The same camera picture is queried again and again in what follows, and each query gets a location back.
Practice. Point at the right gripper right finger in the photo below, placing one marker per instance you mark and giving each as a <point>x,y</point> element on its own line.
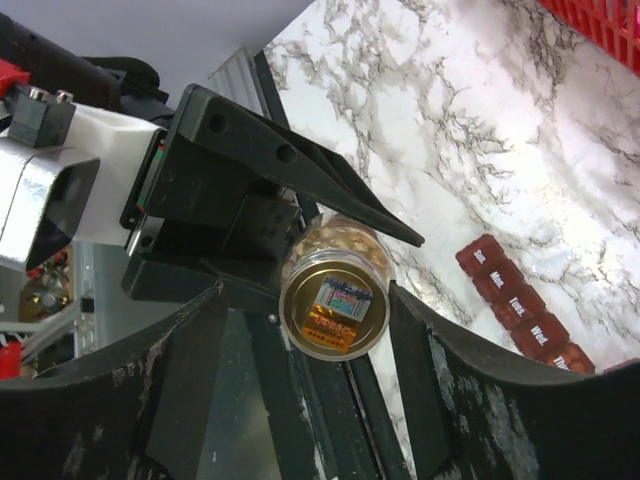
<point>475,410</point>

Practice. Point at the clear pill bottle yellow pills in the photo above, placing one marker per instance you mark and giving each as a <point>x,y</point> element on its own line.
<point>334,302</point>

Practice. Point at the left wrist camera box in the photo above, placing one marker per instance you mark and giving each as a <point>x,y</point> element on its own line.
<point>67,173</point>

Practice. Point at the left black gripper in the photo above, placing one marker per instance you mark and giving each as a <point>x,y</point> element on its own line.
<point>207,205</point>

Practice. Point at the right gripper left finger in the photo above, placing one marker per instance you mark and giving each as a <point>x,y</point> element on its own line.
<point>135,409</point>

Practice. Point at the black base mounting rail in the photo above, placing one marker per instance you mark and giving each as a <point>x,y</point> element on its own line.
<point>319,420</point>

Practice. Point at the red plastic shopping basket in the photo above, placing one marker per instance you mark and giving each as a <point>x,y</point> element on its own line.
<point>612,25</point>

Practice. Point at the red weekly pill organizer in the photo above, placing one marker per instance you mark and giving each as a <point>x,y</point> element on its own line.
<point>537,333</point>

